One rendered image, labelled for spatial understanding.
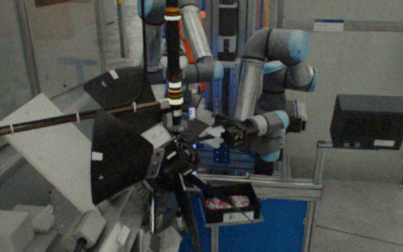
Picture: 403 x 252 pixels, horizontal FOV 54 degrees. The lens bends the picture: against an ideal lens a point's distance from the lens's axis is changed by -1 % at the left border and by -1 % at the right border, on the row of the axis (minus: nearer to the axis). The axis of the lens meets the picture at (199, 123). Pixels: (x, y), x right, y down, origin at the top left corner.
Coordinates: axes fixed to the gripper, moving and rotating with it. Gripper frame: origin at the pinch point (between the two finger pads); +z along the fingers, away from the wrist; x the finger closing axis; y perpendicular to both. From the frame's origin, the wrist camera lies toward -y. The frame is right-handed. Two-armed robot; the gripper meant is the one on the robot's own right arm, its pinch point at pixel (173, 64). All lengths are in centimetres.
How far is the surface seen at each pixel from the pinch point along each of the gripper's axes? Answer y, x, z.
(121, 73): 5.1, 16.8, -9.3
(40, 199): 73, 65, -43
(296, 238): 91, -53, -30
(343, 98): 22, -64, -27
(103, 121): 6.5, 16.6, 26.4
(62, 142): 22.4, 34.8, 3.6
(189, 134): 27.8, -4.3, -10.9
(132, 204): 34.4, 12.6, 20.5
